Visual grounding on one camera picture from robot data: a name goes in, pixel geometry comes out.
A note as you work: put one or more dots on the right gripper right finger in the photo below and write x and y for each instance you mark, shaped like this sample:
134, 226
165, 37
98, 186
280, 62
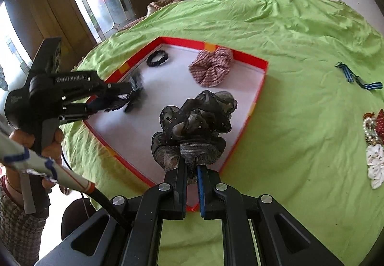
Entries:
257, 231

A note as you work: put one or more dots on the fingers of the left gripper view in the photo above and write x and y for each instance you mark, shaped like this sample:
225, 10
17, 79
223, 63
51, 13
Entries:
109, 97

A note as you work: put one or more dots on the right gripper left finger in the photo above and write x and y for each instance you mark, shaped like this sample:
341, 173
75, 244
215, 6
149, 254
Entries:
134, 238

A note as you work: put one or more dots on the black grey organza scrunchie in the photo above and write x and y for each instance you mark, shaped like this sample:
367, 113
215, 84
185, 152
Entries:
192, 132

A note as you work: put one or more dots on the red plaid scrunchie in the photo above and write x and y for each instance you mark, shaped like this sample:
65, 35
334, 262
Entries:
210, 68

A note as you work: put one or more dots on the white cherry print scrunchie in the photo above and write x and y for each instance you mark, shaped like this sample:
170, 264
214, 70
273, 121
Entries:
374, 161

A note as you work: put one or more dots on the red polka dot scrunchie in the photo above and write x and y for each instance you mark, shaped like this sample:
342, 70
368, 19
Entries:
380, 125

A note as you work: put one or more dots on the black hair claw clips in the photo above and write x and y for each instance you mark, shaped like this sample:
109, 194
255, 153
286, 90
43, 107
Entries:
130, 100

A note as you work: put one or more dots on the red tray box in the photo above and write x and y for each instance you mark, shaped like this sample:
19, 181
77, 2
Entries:
164, 66

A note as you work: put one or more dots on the brown blanket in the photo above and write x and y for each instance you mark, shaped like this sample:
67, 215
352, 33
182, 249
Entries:
151, 8

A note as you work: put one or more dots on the green bed cover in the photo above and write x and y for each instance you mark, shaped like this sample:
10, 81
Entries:
304, 143

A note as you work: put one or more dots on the blue striped strap watch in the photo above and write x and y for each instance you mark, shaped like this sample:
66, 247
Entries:
353, 78

